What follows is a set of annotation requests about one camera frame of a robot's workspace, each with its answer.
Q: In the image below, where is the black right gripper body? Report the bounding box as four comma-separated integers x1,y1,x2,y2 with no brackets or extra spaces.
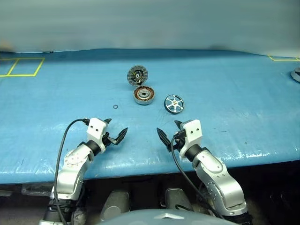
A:
172,130,187,153

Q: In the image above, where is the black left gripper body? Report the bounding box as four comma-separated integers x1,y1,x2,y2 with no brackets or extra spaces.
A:
102,131,118,147

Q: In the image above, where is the black spoked motor rotor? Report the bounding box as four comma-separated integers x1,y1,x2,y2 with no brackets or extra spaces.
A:
164,94,185,115

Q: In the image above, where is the copper wound motor stator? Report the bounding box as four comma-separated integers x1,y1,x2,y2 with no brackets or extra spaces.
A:
133,86,155,105

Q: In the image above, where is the blue table cover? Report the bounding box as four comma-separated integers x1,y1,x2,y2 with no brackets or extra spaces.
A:
0,48,300,185

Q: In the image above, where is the grey rounded shape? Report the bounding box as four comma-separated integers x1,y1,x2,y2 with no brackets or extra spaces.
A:
165,187,194,211
100,190,131,222

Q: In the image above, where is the grey robot torso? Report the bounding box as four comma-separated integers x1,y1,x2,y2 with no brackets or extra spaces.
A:
98,209,240,225

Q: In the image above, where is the round silver metal part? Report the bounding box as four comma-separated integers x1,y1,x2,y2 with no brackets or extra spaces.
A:
290,67,300,83

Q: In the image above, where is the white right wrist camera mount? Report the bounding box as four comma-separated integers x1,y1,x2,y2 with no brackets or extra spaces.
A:
179,119,203,160

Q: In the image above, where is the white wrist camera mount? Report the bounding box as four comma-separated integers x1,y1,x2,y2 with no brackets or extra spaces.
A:
86,118,108,153
179,119,203,160

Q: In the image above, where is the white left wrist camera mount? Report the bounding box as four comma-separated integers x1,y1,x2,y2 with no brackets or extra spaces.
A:
86,118,108,153

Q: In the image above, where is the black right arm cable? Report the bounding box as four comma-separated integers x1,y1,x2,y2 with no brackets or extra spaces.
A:
170,137,225,220

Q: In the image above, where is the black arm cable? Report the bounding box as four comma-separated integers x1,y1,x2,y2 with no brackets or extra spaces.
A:
170,137,225,220
53,119,90,225

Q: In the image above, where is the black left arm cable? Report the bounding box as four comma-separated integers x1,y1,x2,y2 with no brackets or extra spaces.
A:
53,119,90,225

